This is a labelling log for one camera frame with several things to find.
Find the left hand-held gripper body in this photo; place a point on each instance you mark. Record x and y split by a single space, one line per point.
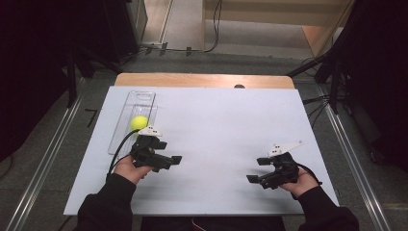
146 154

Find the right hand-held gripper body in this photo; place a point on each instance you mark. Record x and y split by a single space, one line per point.
282 170

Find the yellow tennis ball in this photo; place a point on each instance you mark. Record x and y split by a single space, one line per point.
139 123

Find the clear plastic tray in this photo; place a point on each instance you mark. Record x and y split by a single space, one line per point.
128 109

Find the person's left hand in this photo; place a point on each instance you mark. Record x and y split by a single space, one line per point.
130 171

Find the person's right hand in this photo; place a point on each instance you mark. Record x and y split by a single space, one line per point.
303 183

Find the white board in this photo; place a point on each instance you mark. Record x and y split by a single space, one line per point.
224 128

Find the wooden table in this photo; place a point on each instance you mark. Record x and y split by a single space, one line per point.
198 80

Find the black metal stand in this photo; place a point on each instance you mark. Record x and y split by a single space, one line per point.
72 80
332 77

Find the dark cabinet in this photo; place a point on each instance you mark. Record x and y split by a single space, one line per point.
125 29

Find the black curtain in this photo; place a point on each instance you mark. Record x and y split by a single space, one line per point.
29 70
378 73

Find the light wooden furniture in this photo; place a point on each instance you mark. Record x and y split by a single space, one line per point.
272 12

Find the metal floor rail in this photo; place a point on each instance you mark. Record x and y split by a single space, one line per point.
356 166
45 163

